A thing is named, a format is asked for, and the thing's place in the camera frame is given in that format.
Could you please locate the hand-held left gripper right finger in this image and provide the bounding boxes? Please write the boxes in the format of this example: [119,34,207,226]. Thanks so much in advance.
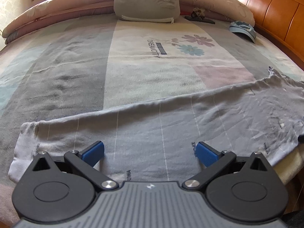
[182,141,271,192]

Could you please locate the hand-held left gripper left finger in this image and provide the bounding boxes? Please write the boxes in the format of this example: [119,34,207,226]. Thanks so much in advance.
[31,141,119,192]

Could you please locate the grey striped pants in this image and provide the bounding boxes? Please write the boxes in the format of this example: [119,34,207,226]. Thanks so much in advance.
[8,68,304,183]

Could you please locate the patchwork bed sheet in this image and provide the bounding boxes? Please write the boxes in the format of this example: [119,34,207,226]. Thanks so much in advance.
[0,12,304,219]

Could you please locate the blue cap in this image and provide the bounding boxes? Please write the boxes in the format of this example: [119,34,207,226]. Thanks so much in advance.
[229,21,257,44]

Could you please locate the wooden bed headboard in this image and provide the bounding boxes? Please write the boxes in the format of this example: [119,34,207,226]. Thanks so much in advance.
[215,0,304,69]

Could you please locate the black phone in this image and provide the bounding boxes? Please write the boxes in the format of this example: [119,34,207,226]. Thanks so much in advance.
[184,15,215,25]

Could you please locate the flower hair clip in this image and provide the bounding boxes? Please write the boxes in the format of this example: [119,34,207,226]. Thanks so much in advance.
[191,8,206,19]

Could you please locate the pink folded quilt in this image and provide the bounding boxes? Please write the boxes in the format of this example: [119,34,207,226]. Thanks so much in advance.
[2,0,256,44]

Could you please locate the grey cat face pillow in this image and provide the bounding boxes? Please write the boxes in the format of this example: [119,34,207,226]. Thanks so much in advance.
[113,0,180,24]

